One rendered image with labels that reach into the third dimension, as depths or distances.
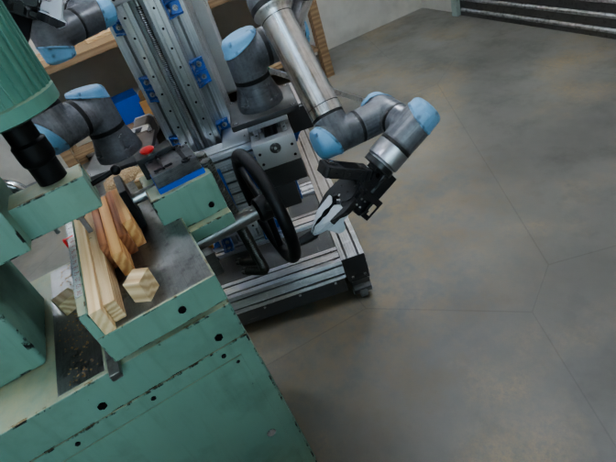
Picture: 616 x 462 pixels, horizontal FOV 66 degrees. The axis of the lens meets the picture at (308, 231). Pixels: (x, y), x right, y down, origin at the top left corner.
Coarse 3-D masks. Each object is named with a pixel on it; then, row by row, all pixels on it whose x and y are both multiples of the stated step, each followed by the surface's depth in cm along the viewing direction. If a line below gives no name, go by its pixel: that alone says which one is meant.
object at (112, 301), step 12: (84, 216) 101; (96, 252) 88; (96, 264) 85; (108, 264) 86; (108, 276) 81; (108, 288) 78; (108, 300) 76; (120, 300) 80; (108, 312) 76; (120, 312) 77
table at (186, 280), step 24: (144, 216) 102; (216, 216) 100; (168, 240) 92; (192, 240) 90; (144, 264) 88; (168, 264) 86; (192, 264) 84; (120, 288) 84; (168, 288) 80; (192, 288) 79; (216, 288) 81; (144, 312) 77; (168, 312) 79; (192, 312) 81; (120, 336) 77; (144, 336) 79
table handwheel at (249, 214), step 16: (240, 160) 100; (256, 160) 98; (240, 176) 115; (256, 176) 96; (256, 192) 109; (272, 192) 95; (256, 208) 106; (272, 208) 95; (240, 224) 106; (272, 224) 111; (288, 224) 96; (208, 240) 104; (272, 240) 118; (288, 240) 99; (288, 256) 107
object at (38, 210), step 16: (80, 176) 85; (16, 192) 87; (32, 192) 85; (48, 192) 83; (64, 192) 84; (80, 192) 86; (96, 192) 89; (16, 208) 82; (32, 208) 83; (48, 208) 84; (64, 208) 86; (80, 208) 87; (96, 208) 88; (32, 224) 84; (48, 224) 86; (64, 224) 87
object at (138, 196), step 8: (120, 176) 99; (120, 184) 95; (152, 184) 99; (120, 192) 92; (128, 192) 97; (136, 192) 98; (144, 192) 98; (128, 200) 94; (136, 200) 98; (144, 200) 99; (128, 208) 94; (136, 208) 95; (136, 216) 96; (144, 224) 97
